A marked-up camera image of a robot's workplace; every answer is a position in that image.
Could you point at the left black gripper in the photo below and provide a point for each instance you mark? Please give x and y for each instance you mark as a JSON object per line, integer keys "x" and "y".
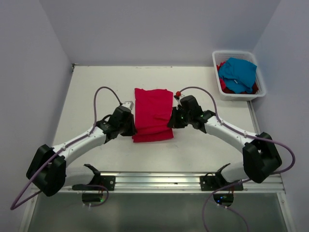
{"x": 132, "y": 130}

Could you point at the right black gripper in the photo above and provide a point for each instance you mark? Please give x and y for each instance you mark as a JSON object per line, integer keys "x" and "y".
{"x": 174, "y": 123}

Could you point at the crimson red t shirt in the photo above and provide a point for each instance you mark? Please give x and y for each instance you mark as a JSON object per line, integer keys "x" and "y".
{"x": 153, "y": 110}

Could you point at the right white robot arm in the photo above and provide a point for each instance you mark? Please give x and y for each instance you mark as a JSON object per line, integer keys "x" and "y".
{"x": 260, "y": 157}

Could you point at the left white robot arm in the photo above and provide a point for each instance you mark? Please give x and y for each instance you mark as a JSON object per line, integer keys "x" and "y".
{"x": 50, "y": 168}

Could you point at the bright red t shirt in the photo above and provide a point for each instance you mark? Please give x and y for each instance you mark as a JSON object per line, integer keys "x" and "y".
{"x": 220, "y": 72}

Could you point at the blue t shirt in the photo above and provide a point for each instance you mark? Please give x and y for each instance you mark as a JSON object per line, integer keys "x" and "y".
{"x": 239, "y": 75}

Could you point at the white plastic basket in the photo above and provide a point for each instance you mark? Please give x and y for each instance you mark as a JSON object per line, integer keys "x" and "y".
{"x": 220, "y": 56}

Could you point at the dark red t shirt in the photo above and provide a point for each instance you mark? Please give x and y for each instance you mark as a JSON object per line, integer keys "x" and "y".
{"x": 226, "y": 90}

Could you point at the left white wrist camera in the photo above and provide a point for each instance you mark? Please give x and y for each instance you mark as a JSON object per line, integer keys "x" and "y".
{"x": 128, "y": 104}

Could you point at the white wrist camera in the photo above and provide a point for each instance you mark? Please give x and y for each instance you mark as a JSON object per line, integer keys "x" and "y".
{"x": 178, "y": 96}
{"x": 128, "y": 104}

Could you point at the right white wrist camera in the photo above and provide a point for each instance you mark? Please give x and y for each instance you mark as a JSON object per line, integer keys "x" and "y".
{"x": 178, "y": 96}

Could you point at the aluminium mounting rail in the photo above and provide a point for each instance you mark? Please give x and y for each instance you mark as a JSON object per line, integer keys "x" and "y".
{"x": 137, "y": 182}

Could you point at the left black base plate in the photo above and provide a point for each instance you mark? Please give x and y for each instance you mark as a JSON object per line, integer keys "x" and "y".
{"x": 108, "y": 181}

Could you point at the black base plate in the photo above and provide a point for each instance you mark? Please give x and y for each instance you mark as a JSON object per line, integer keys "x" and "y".
{"x": 108, "y": 181}
{"x": 208, "y": 182}

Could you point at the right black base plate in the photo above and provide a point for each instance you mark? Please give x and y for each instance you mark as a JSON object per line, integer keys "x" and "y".
{"x": 208, "y": 182}

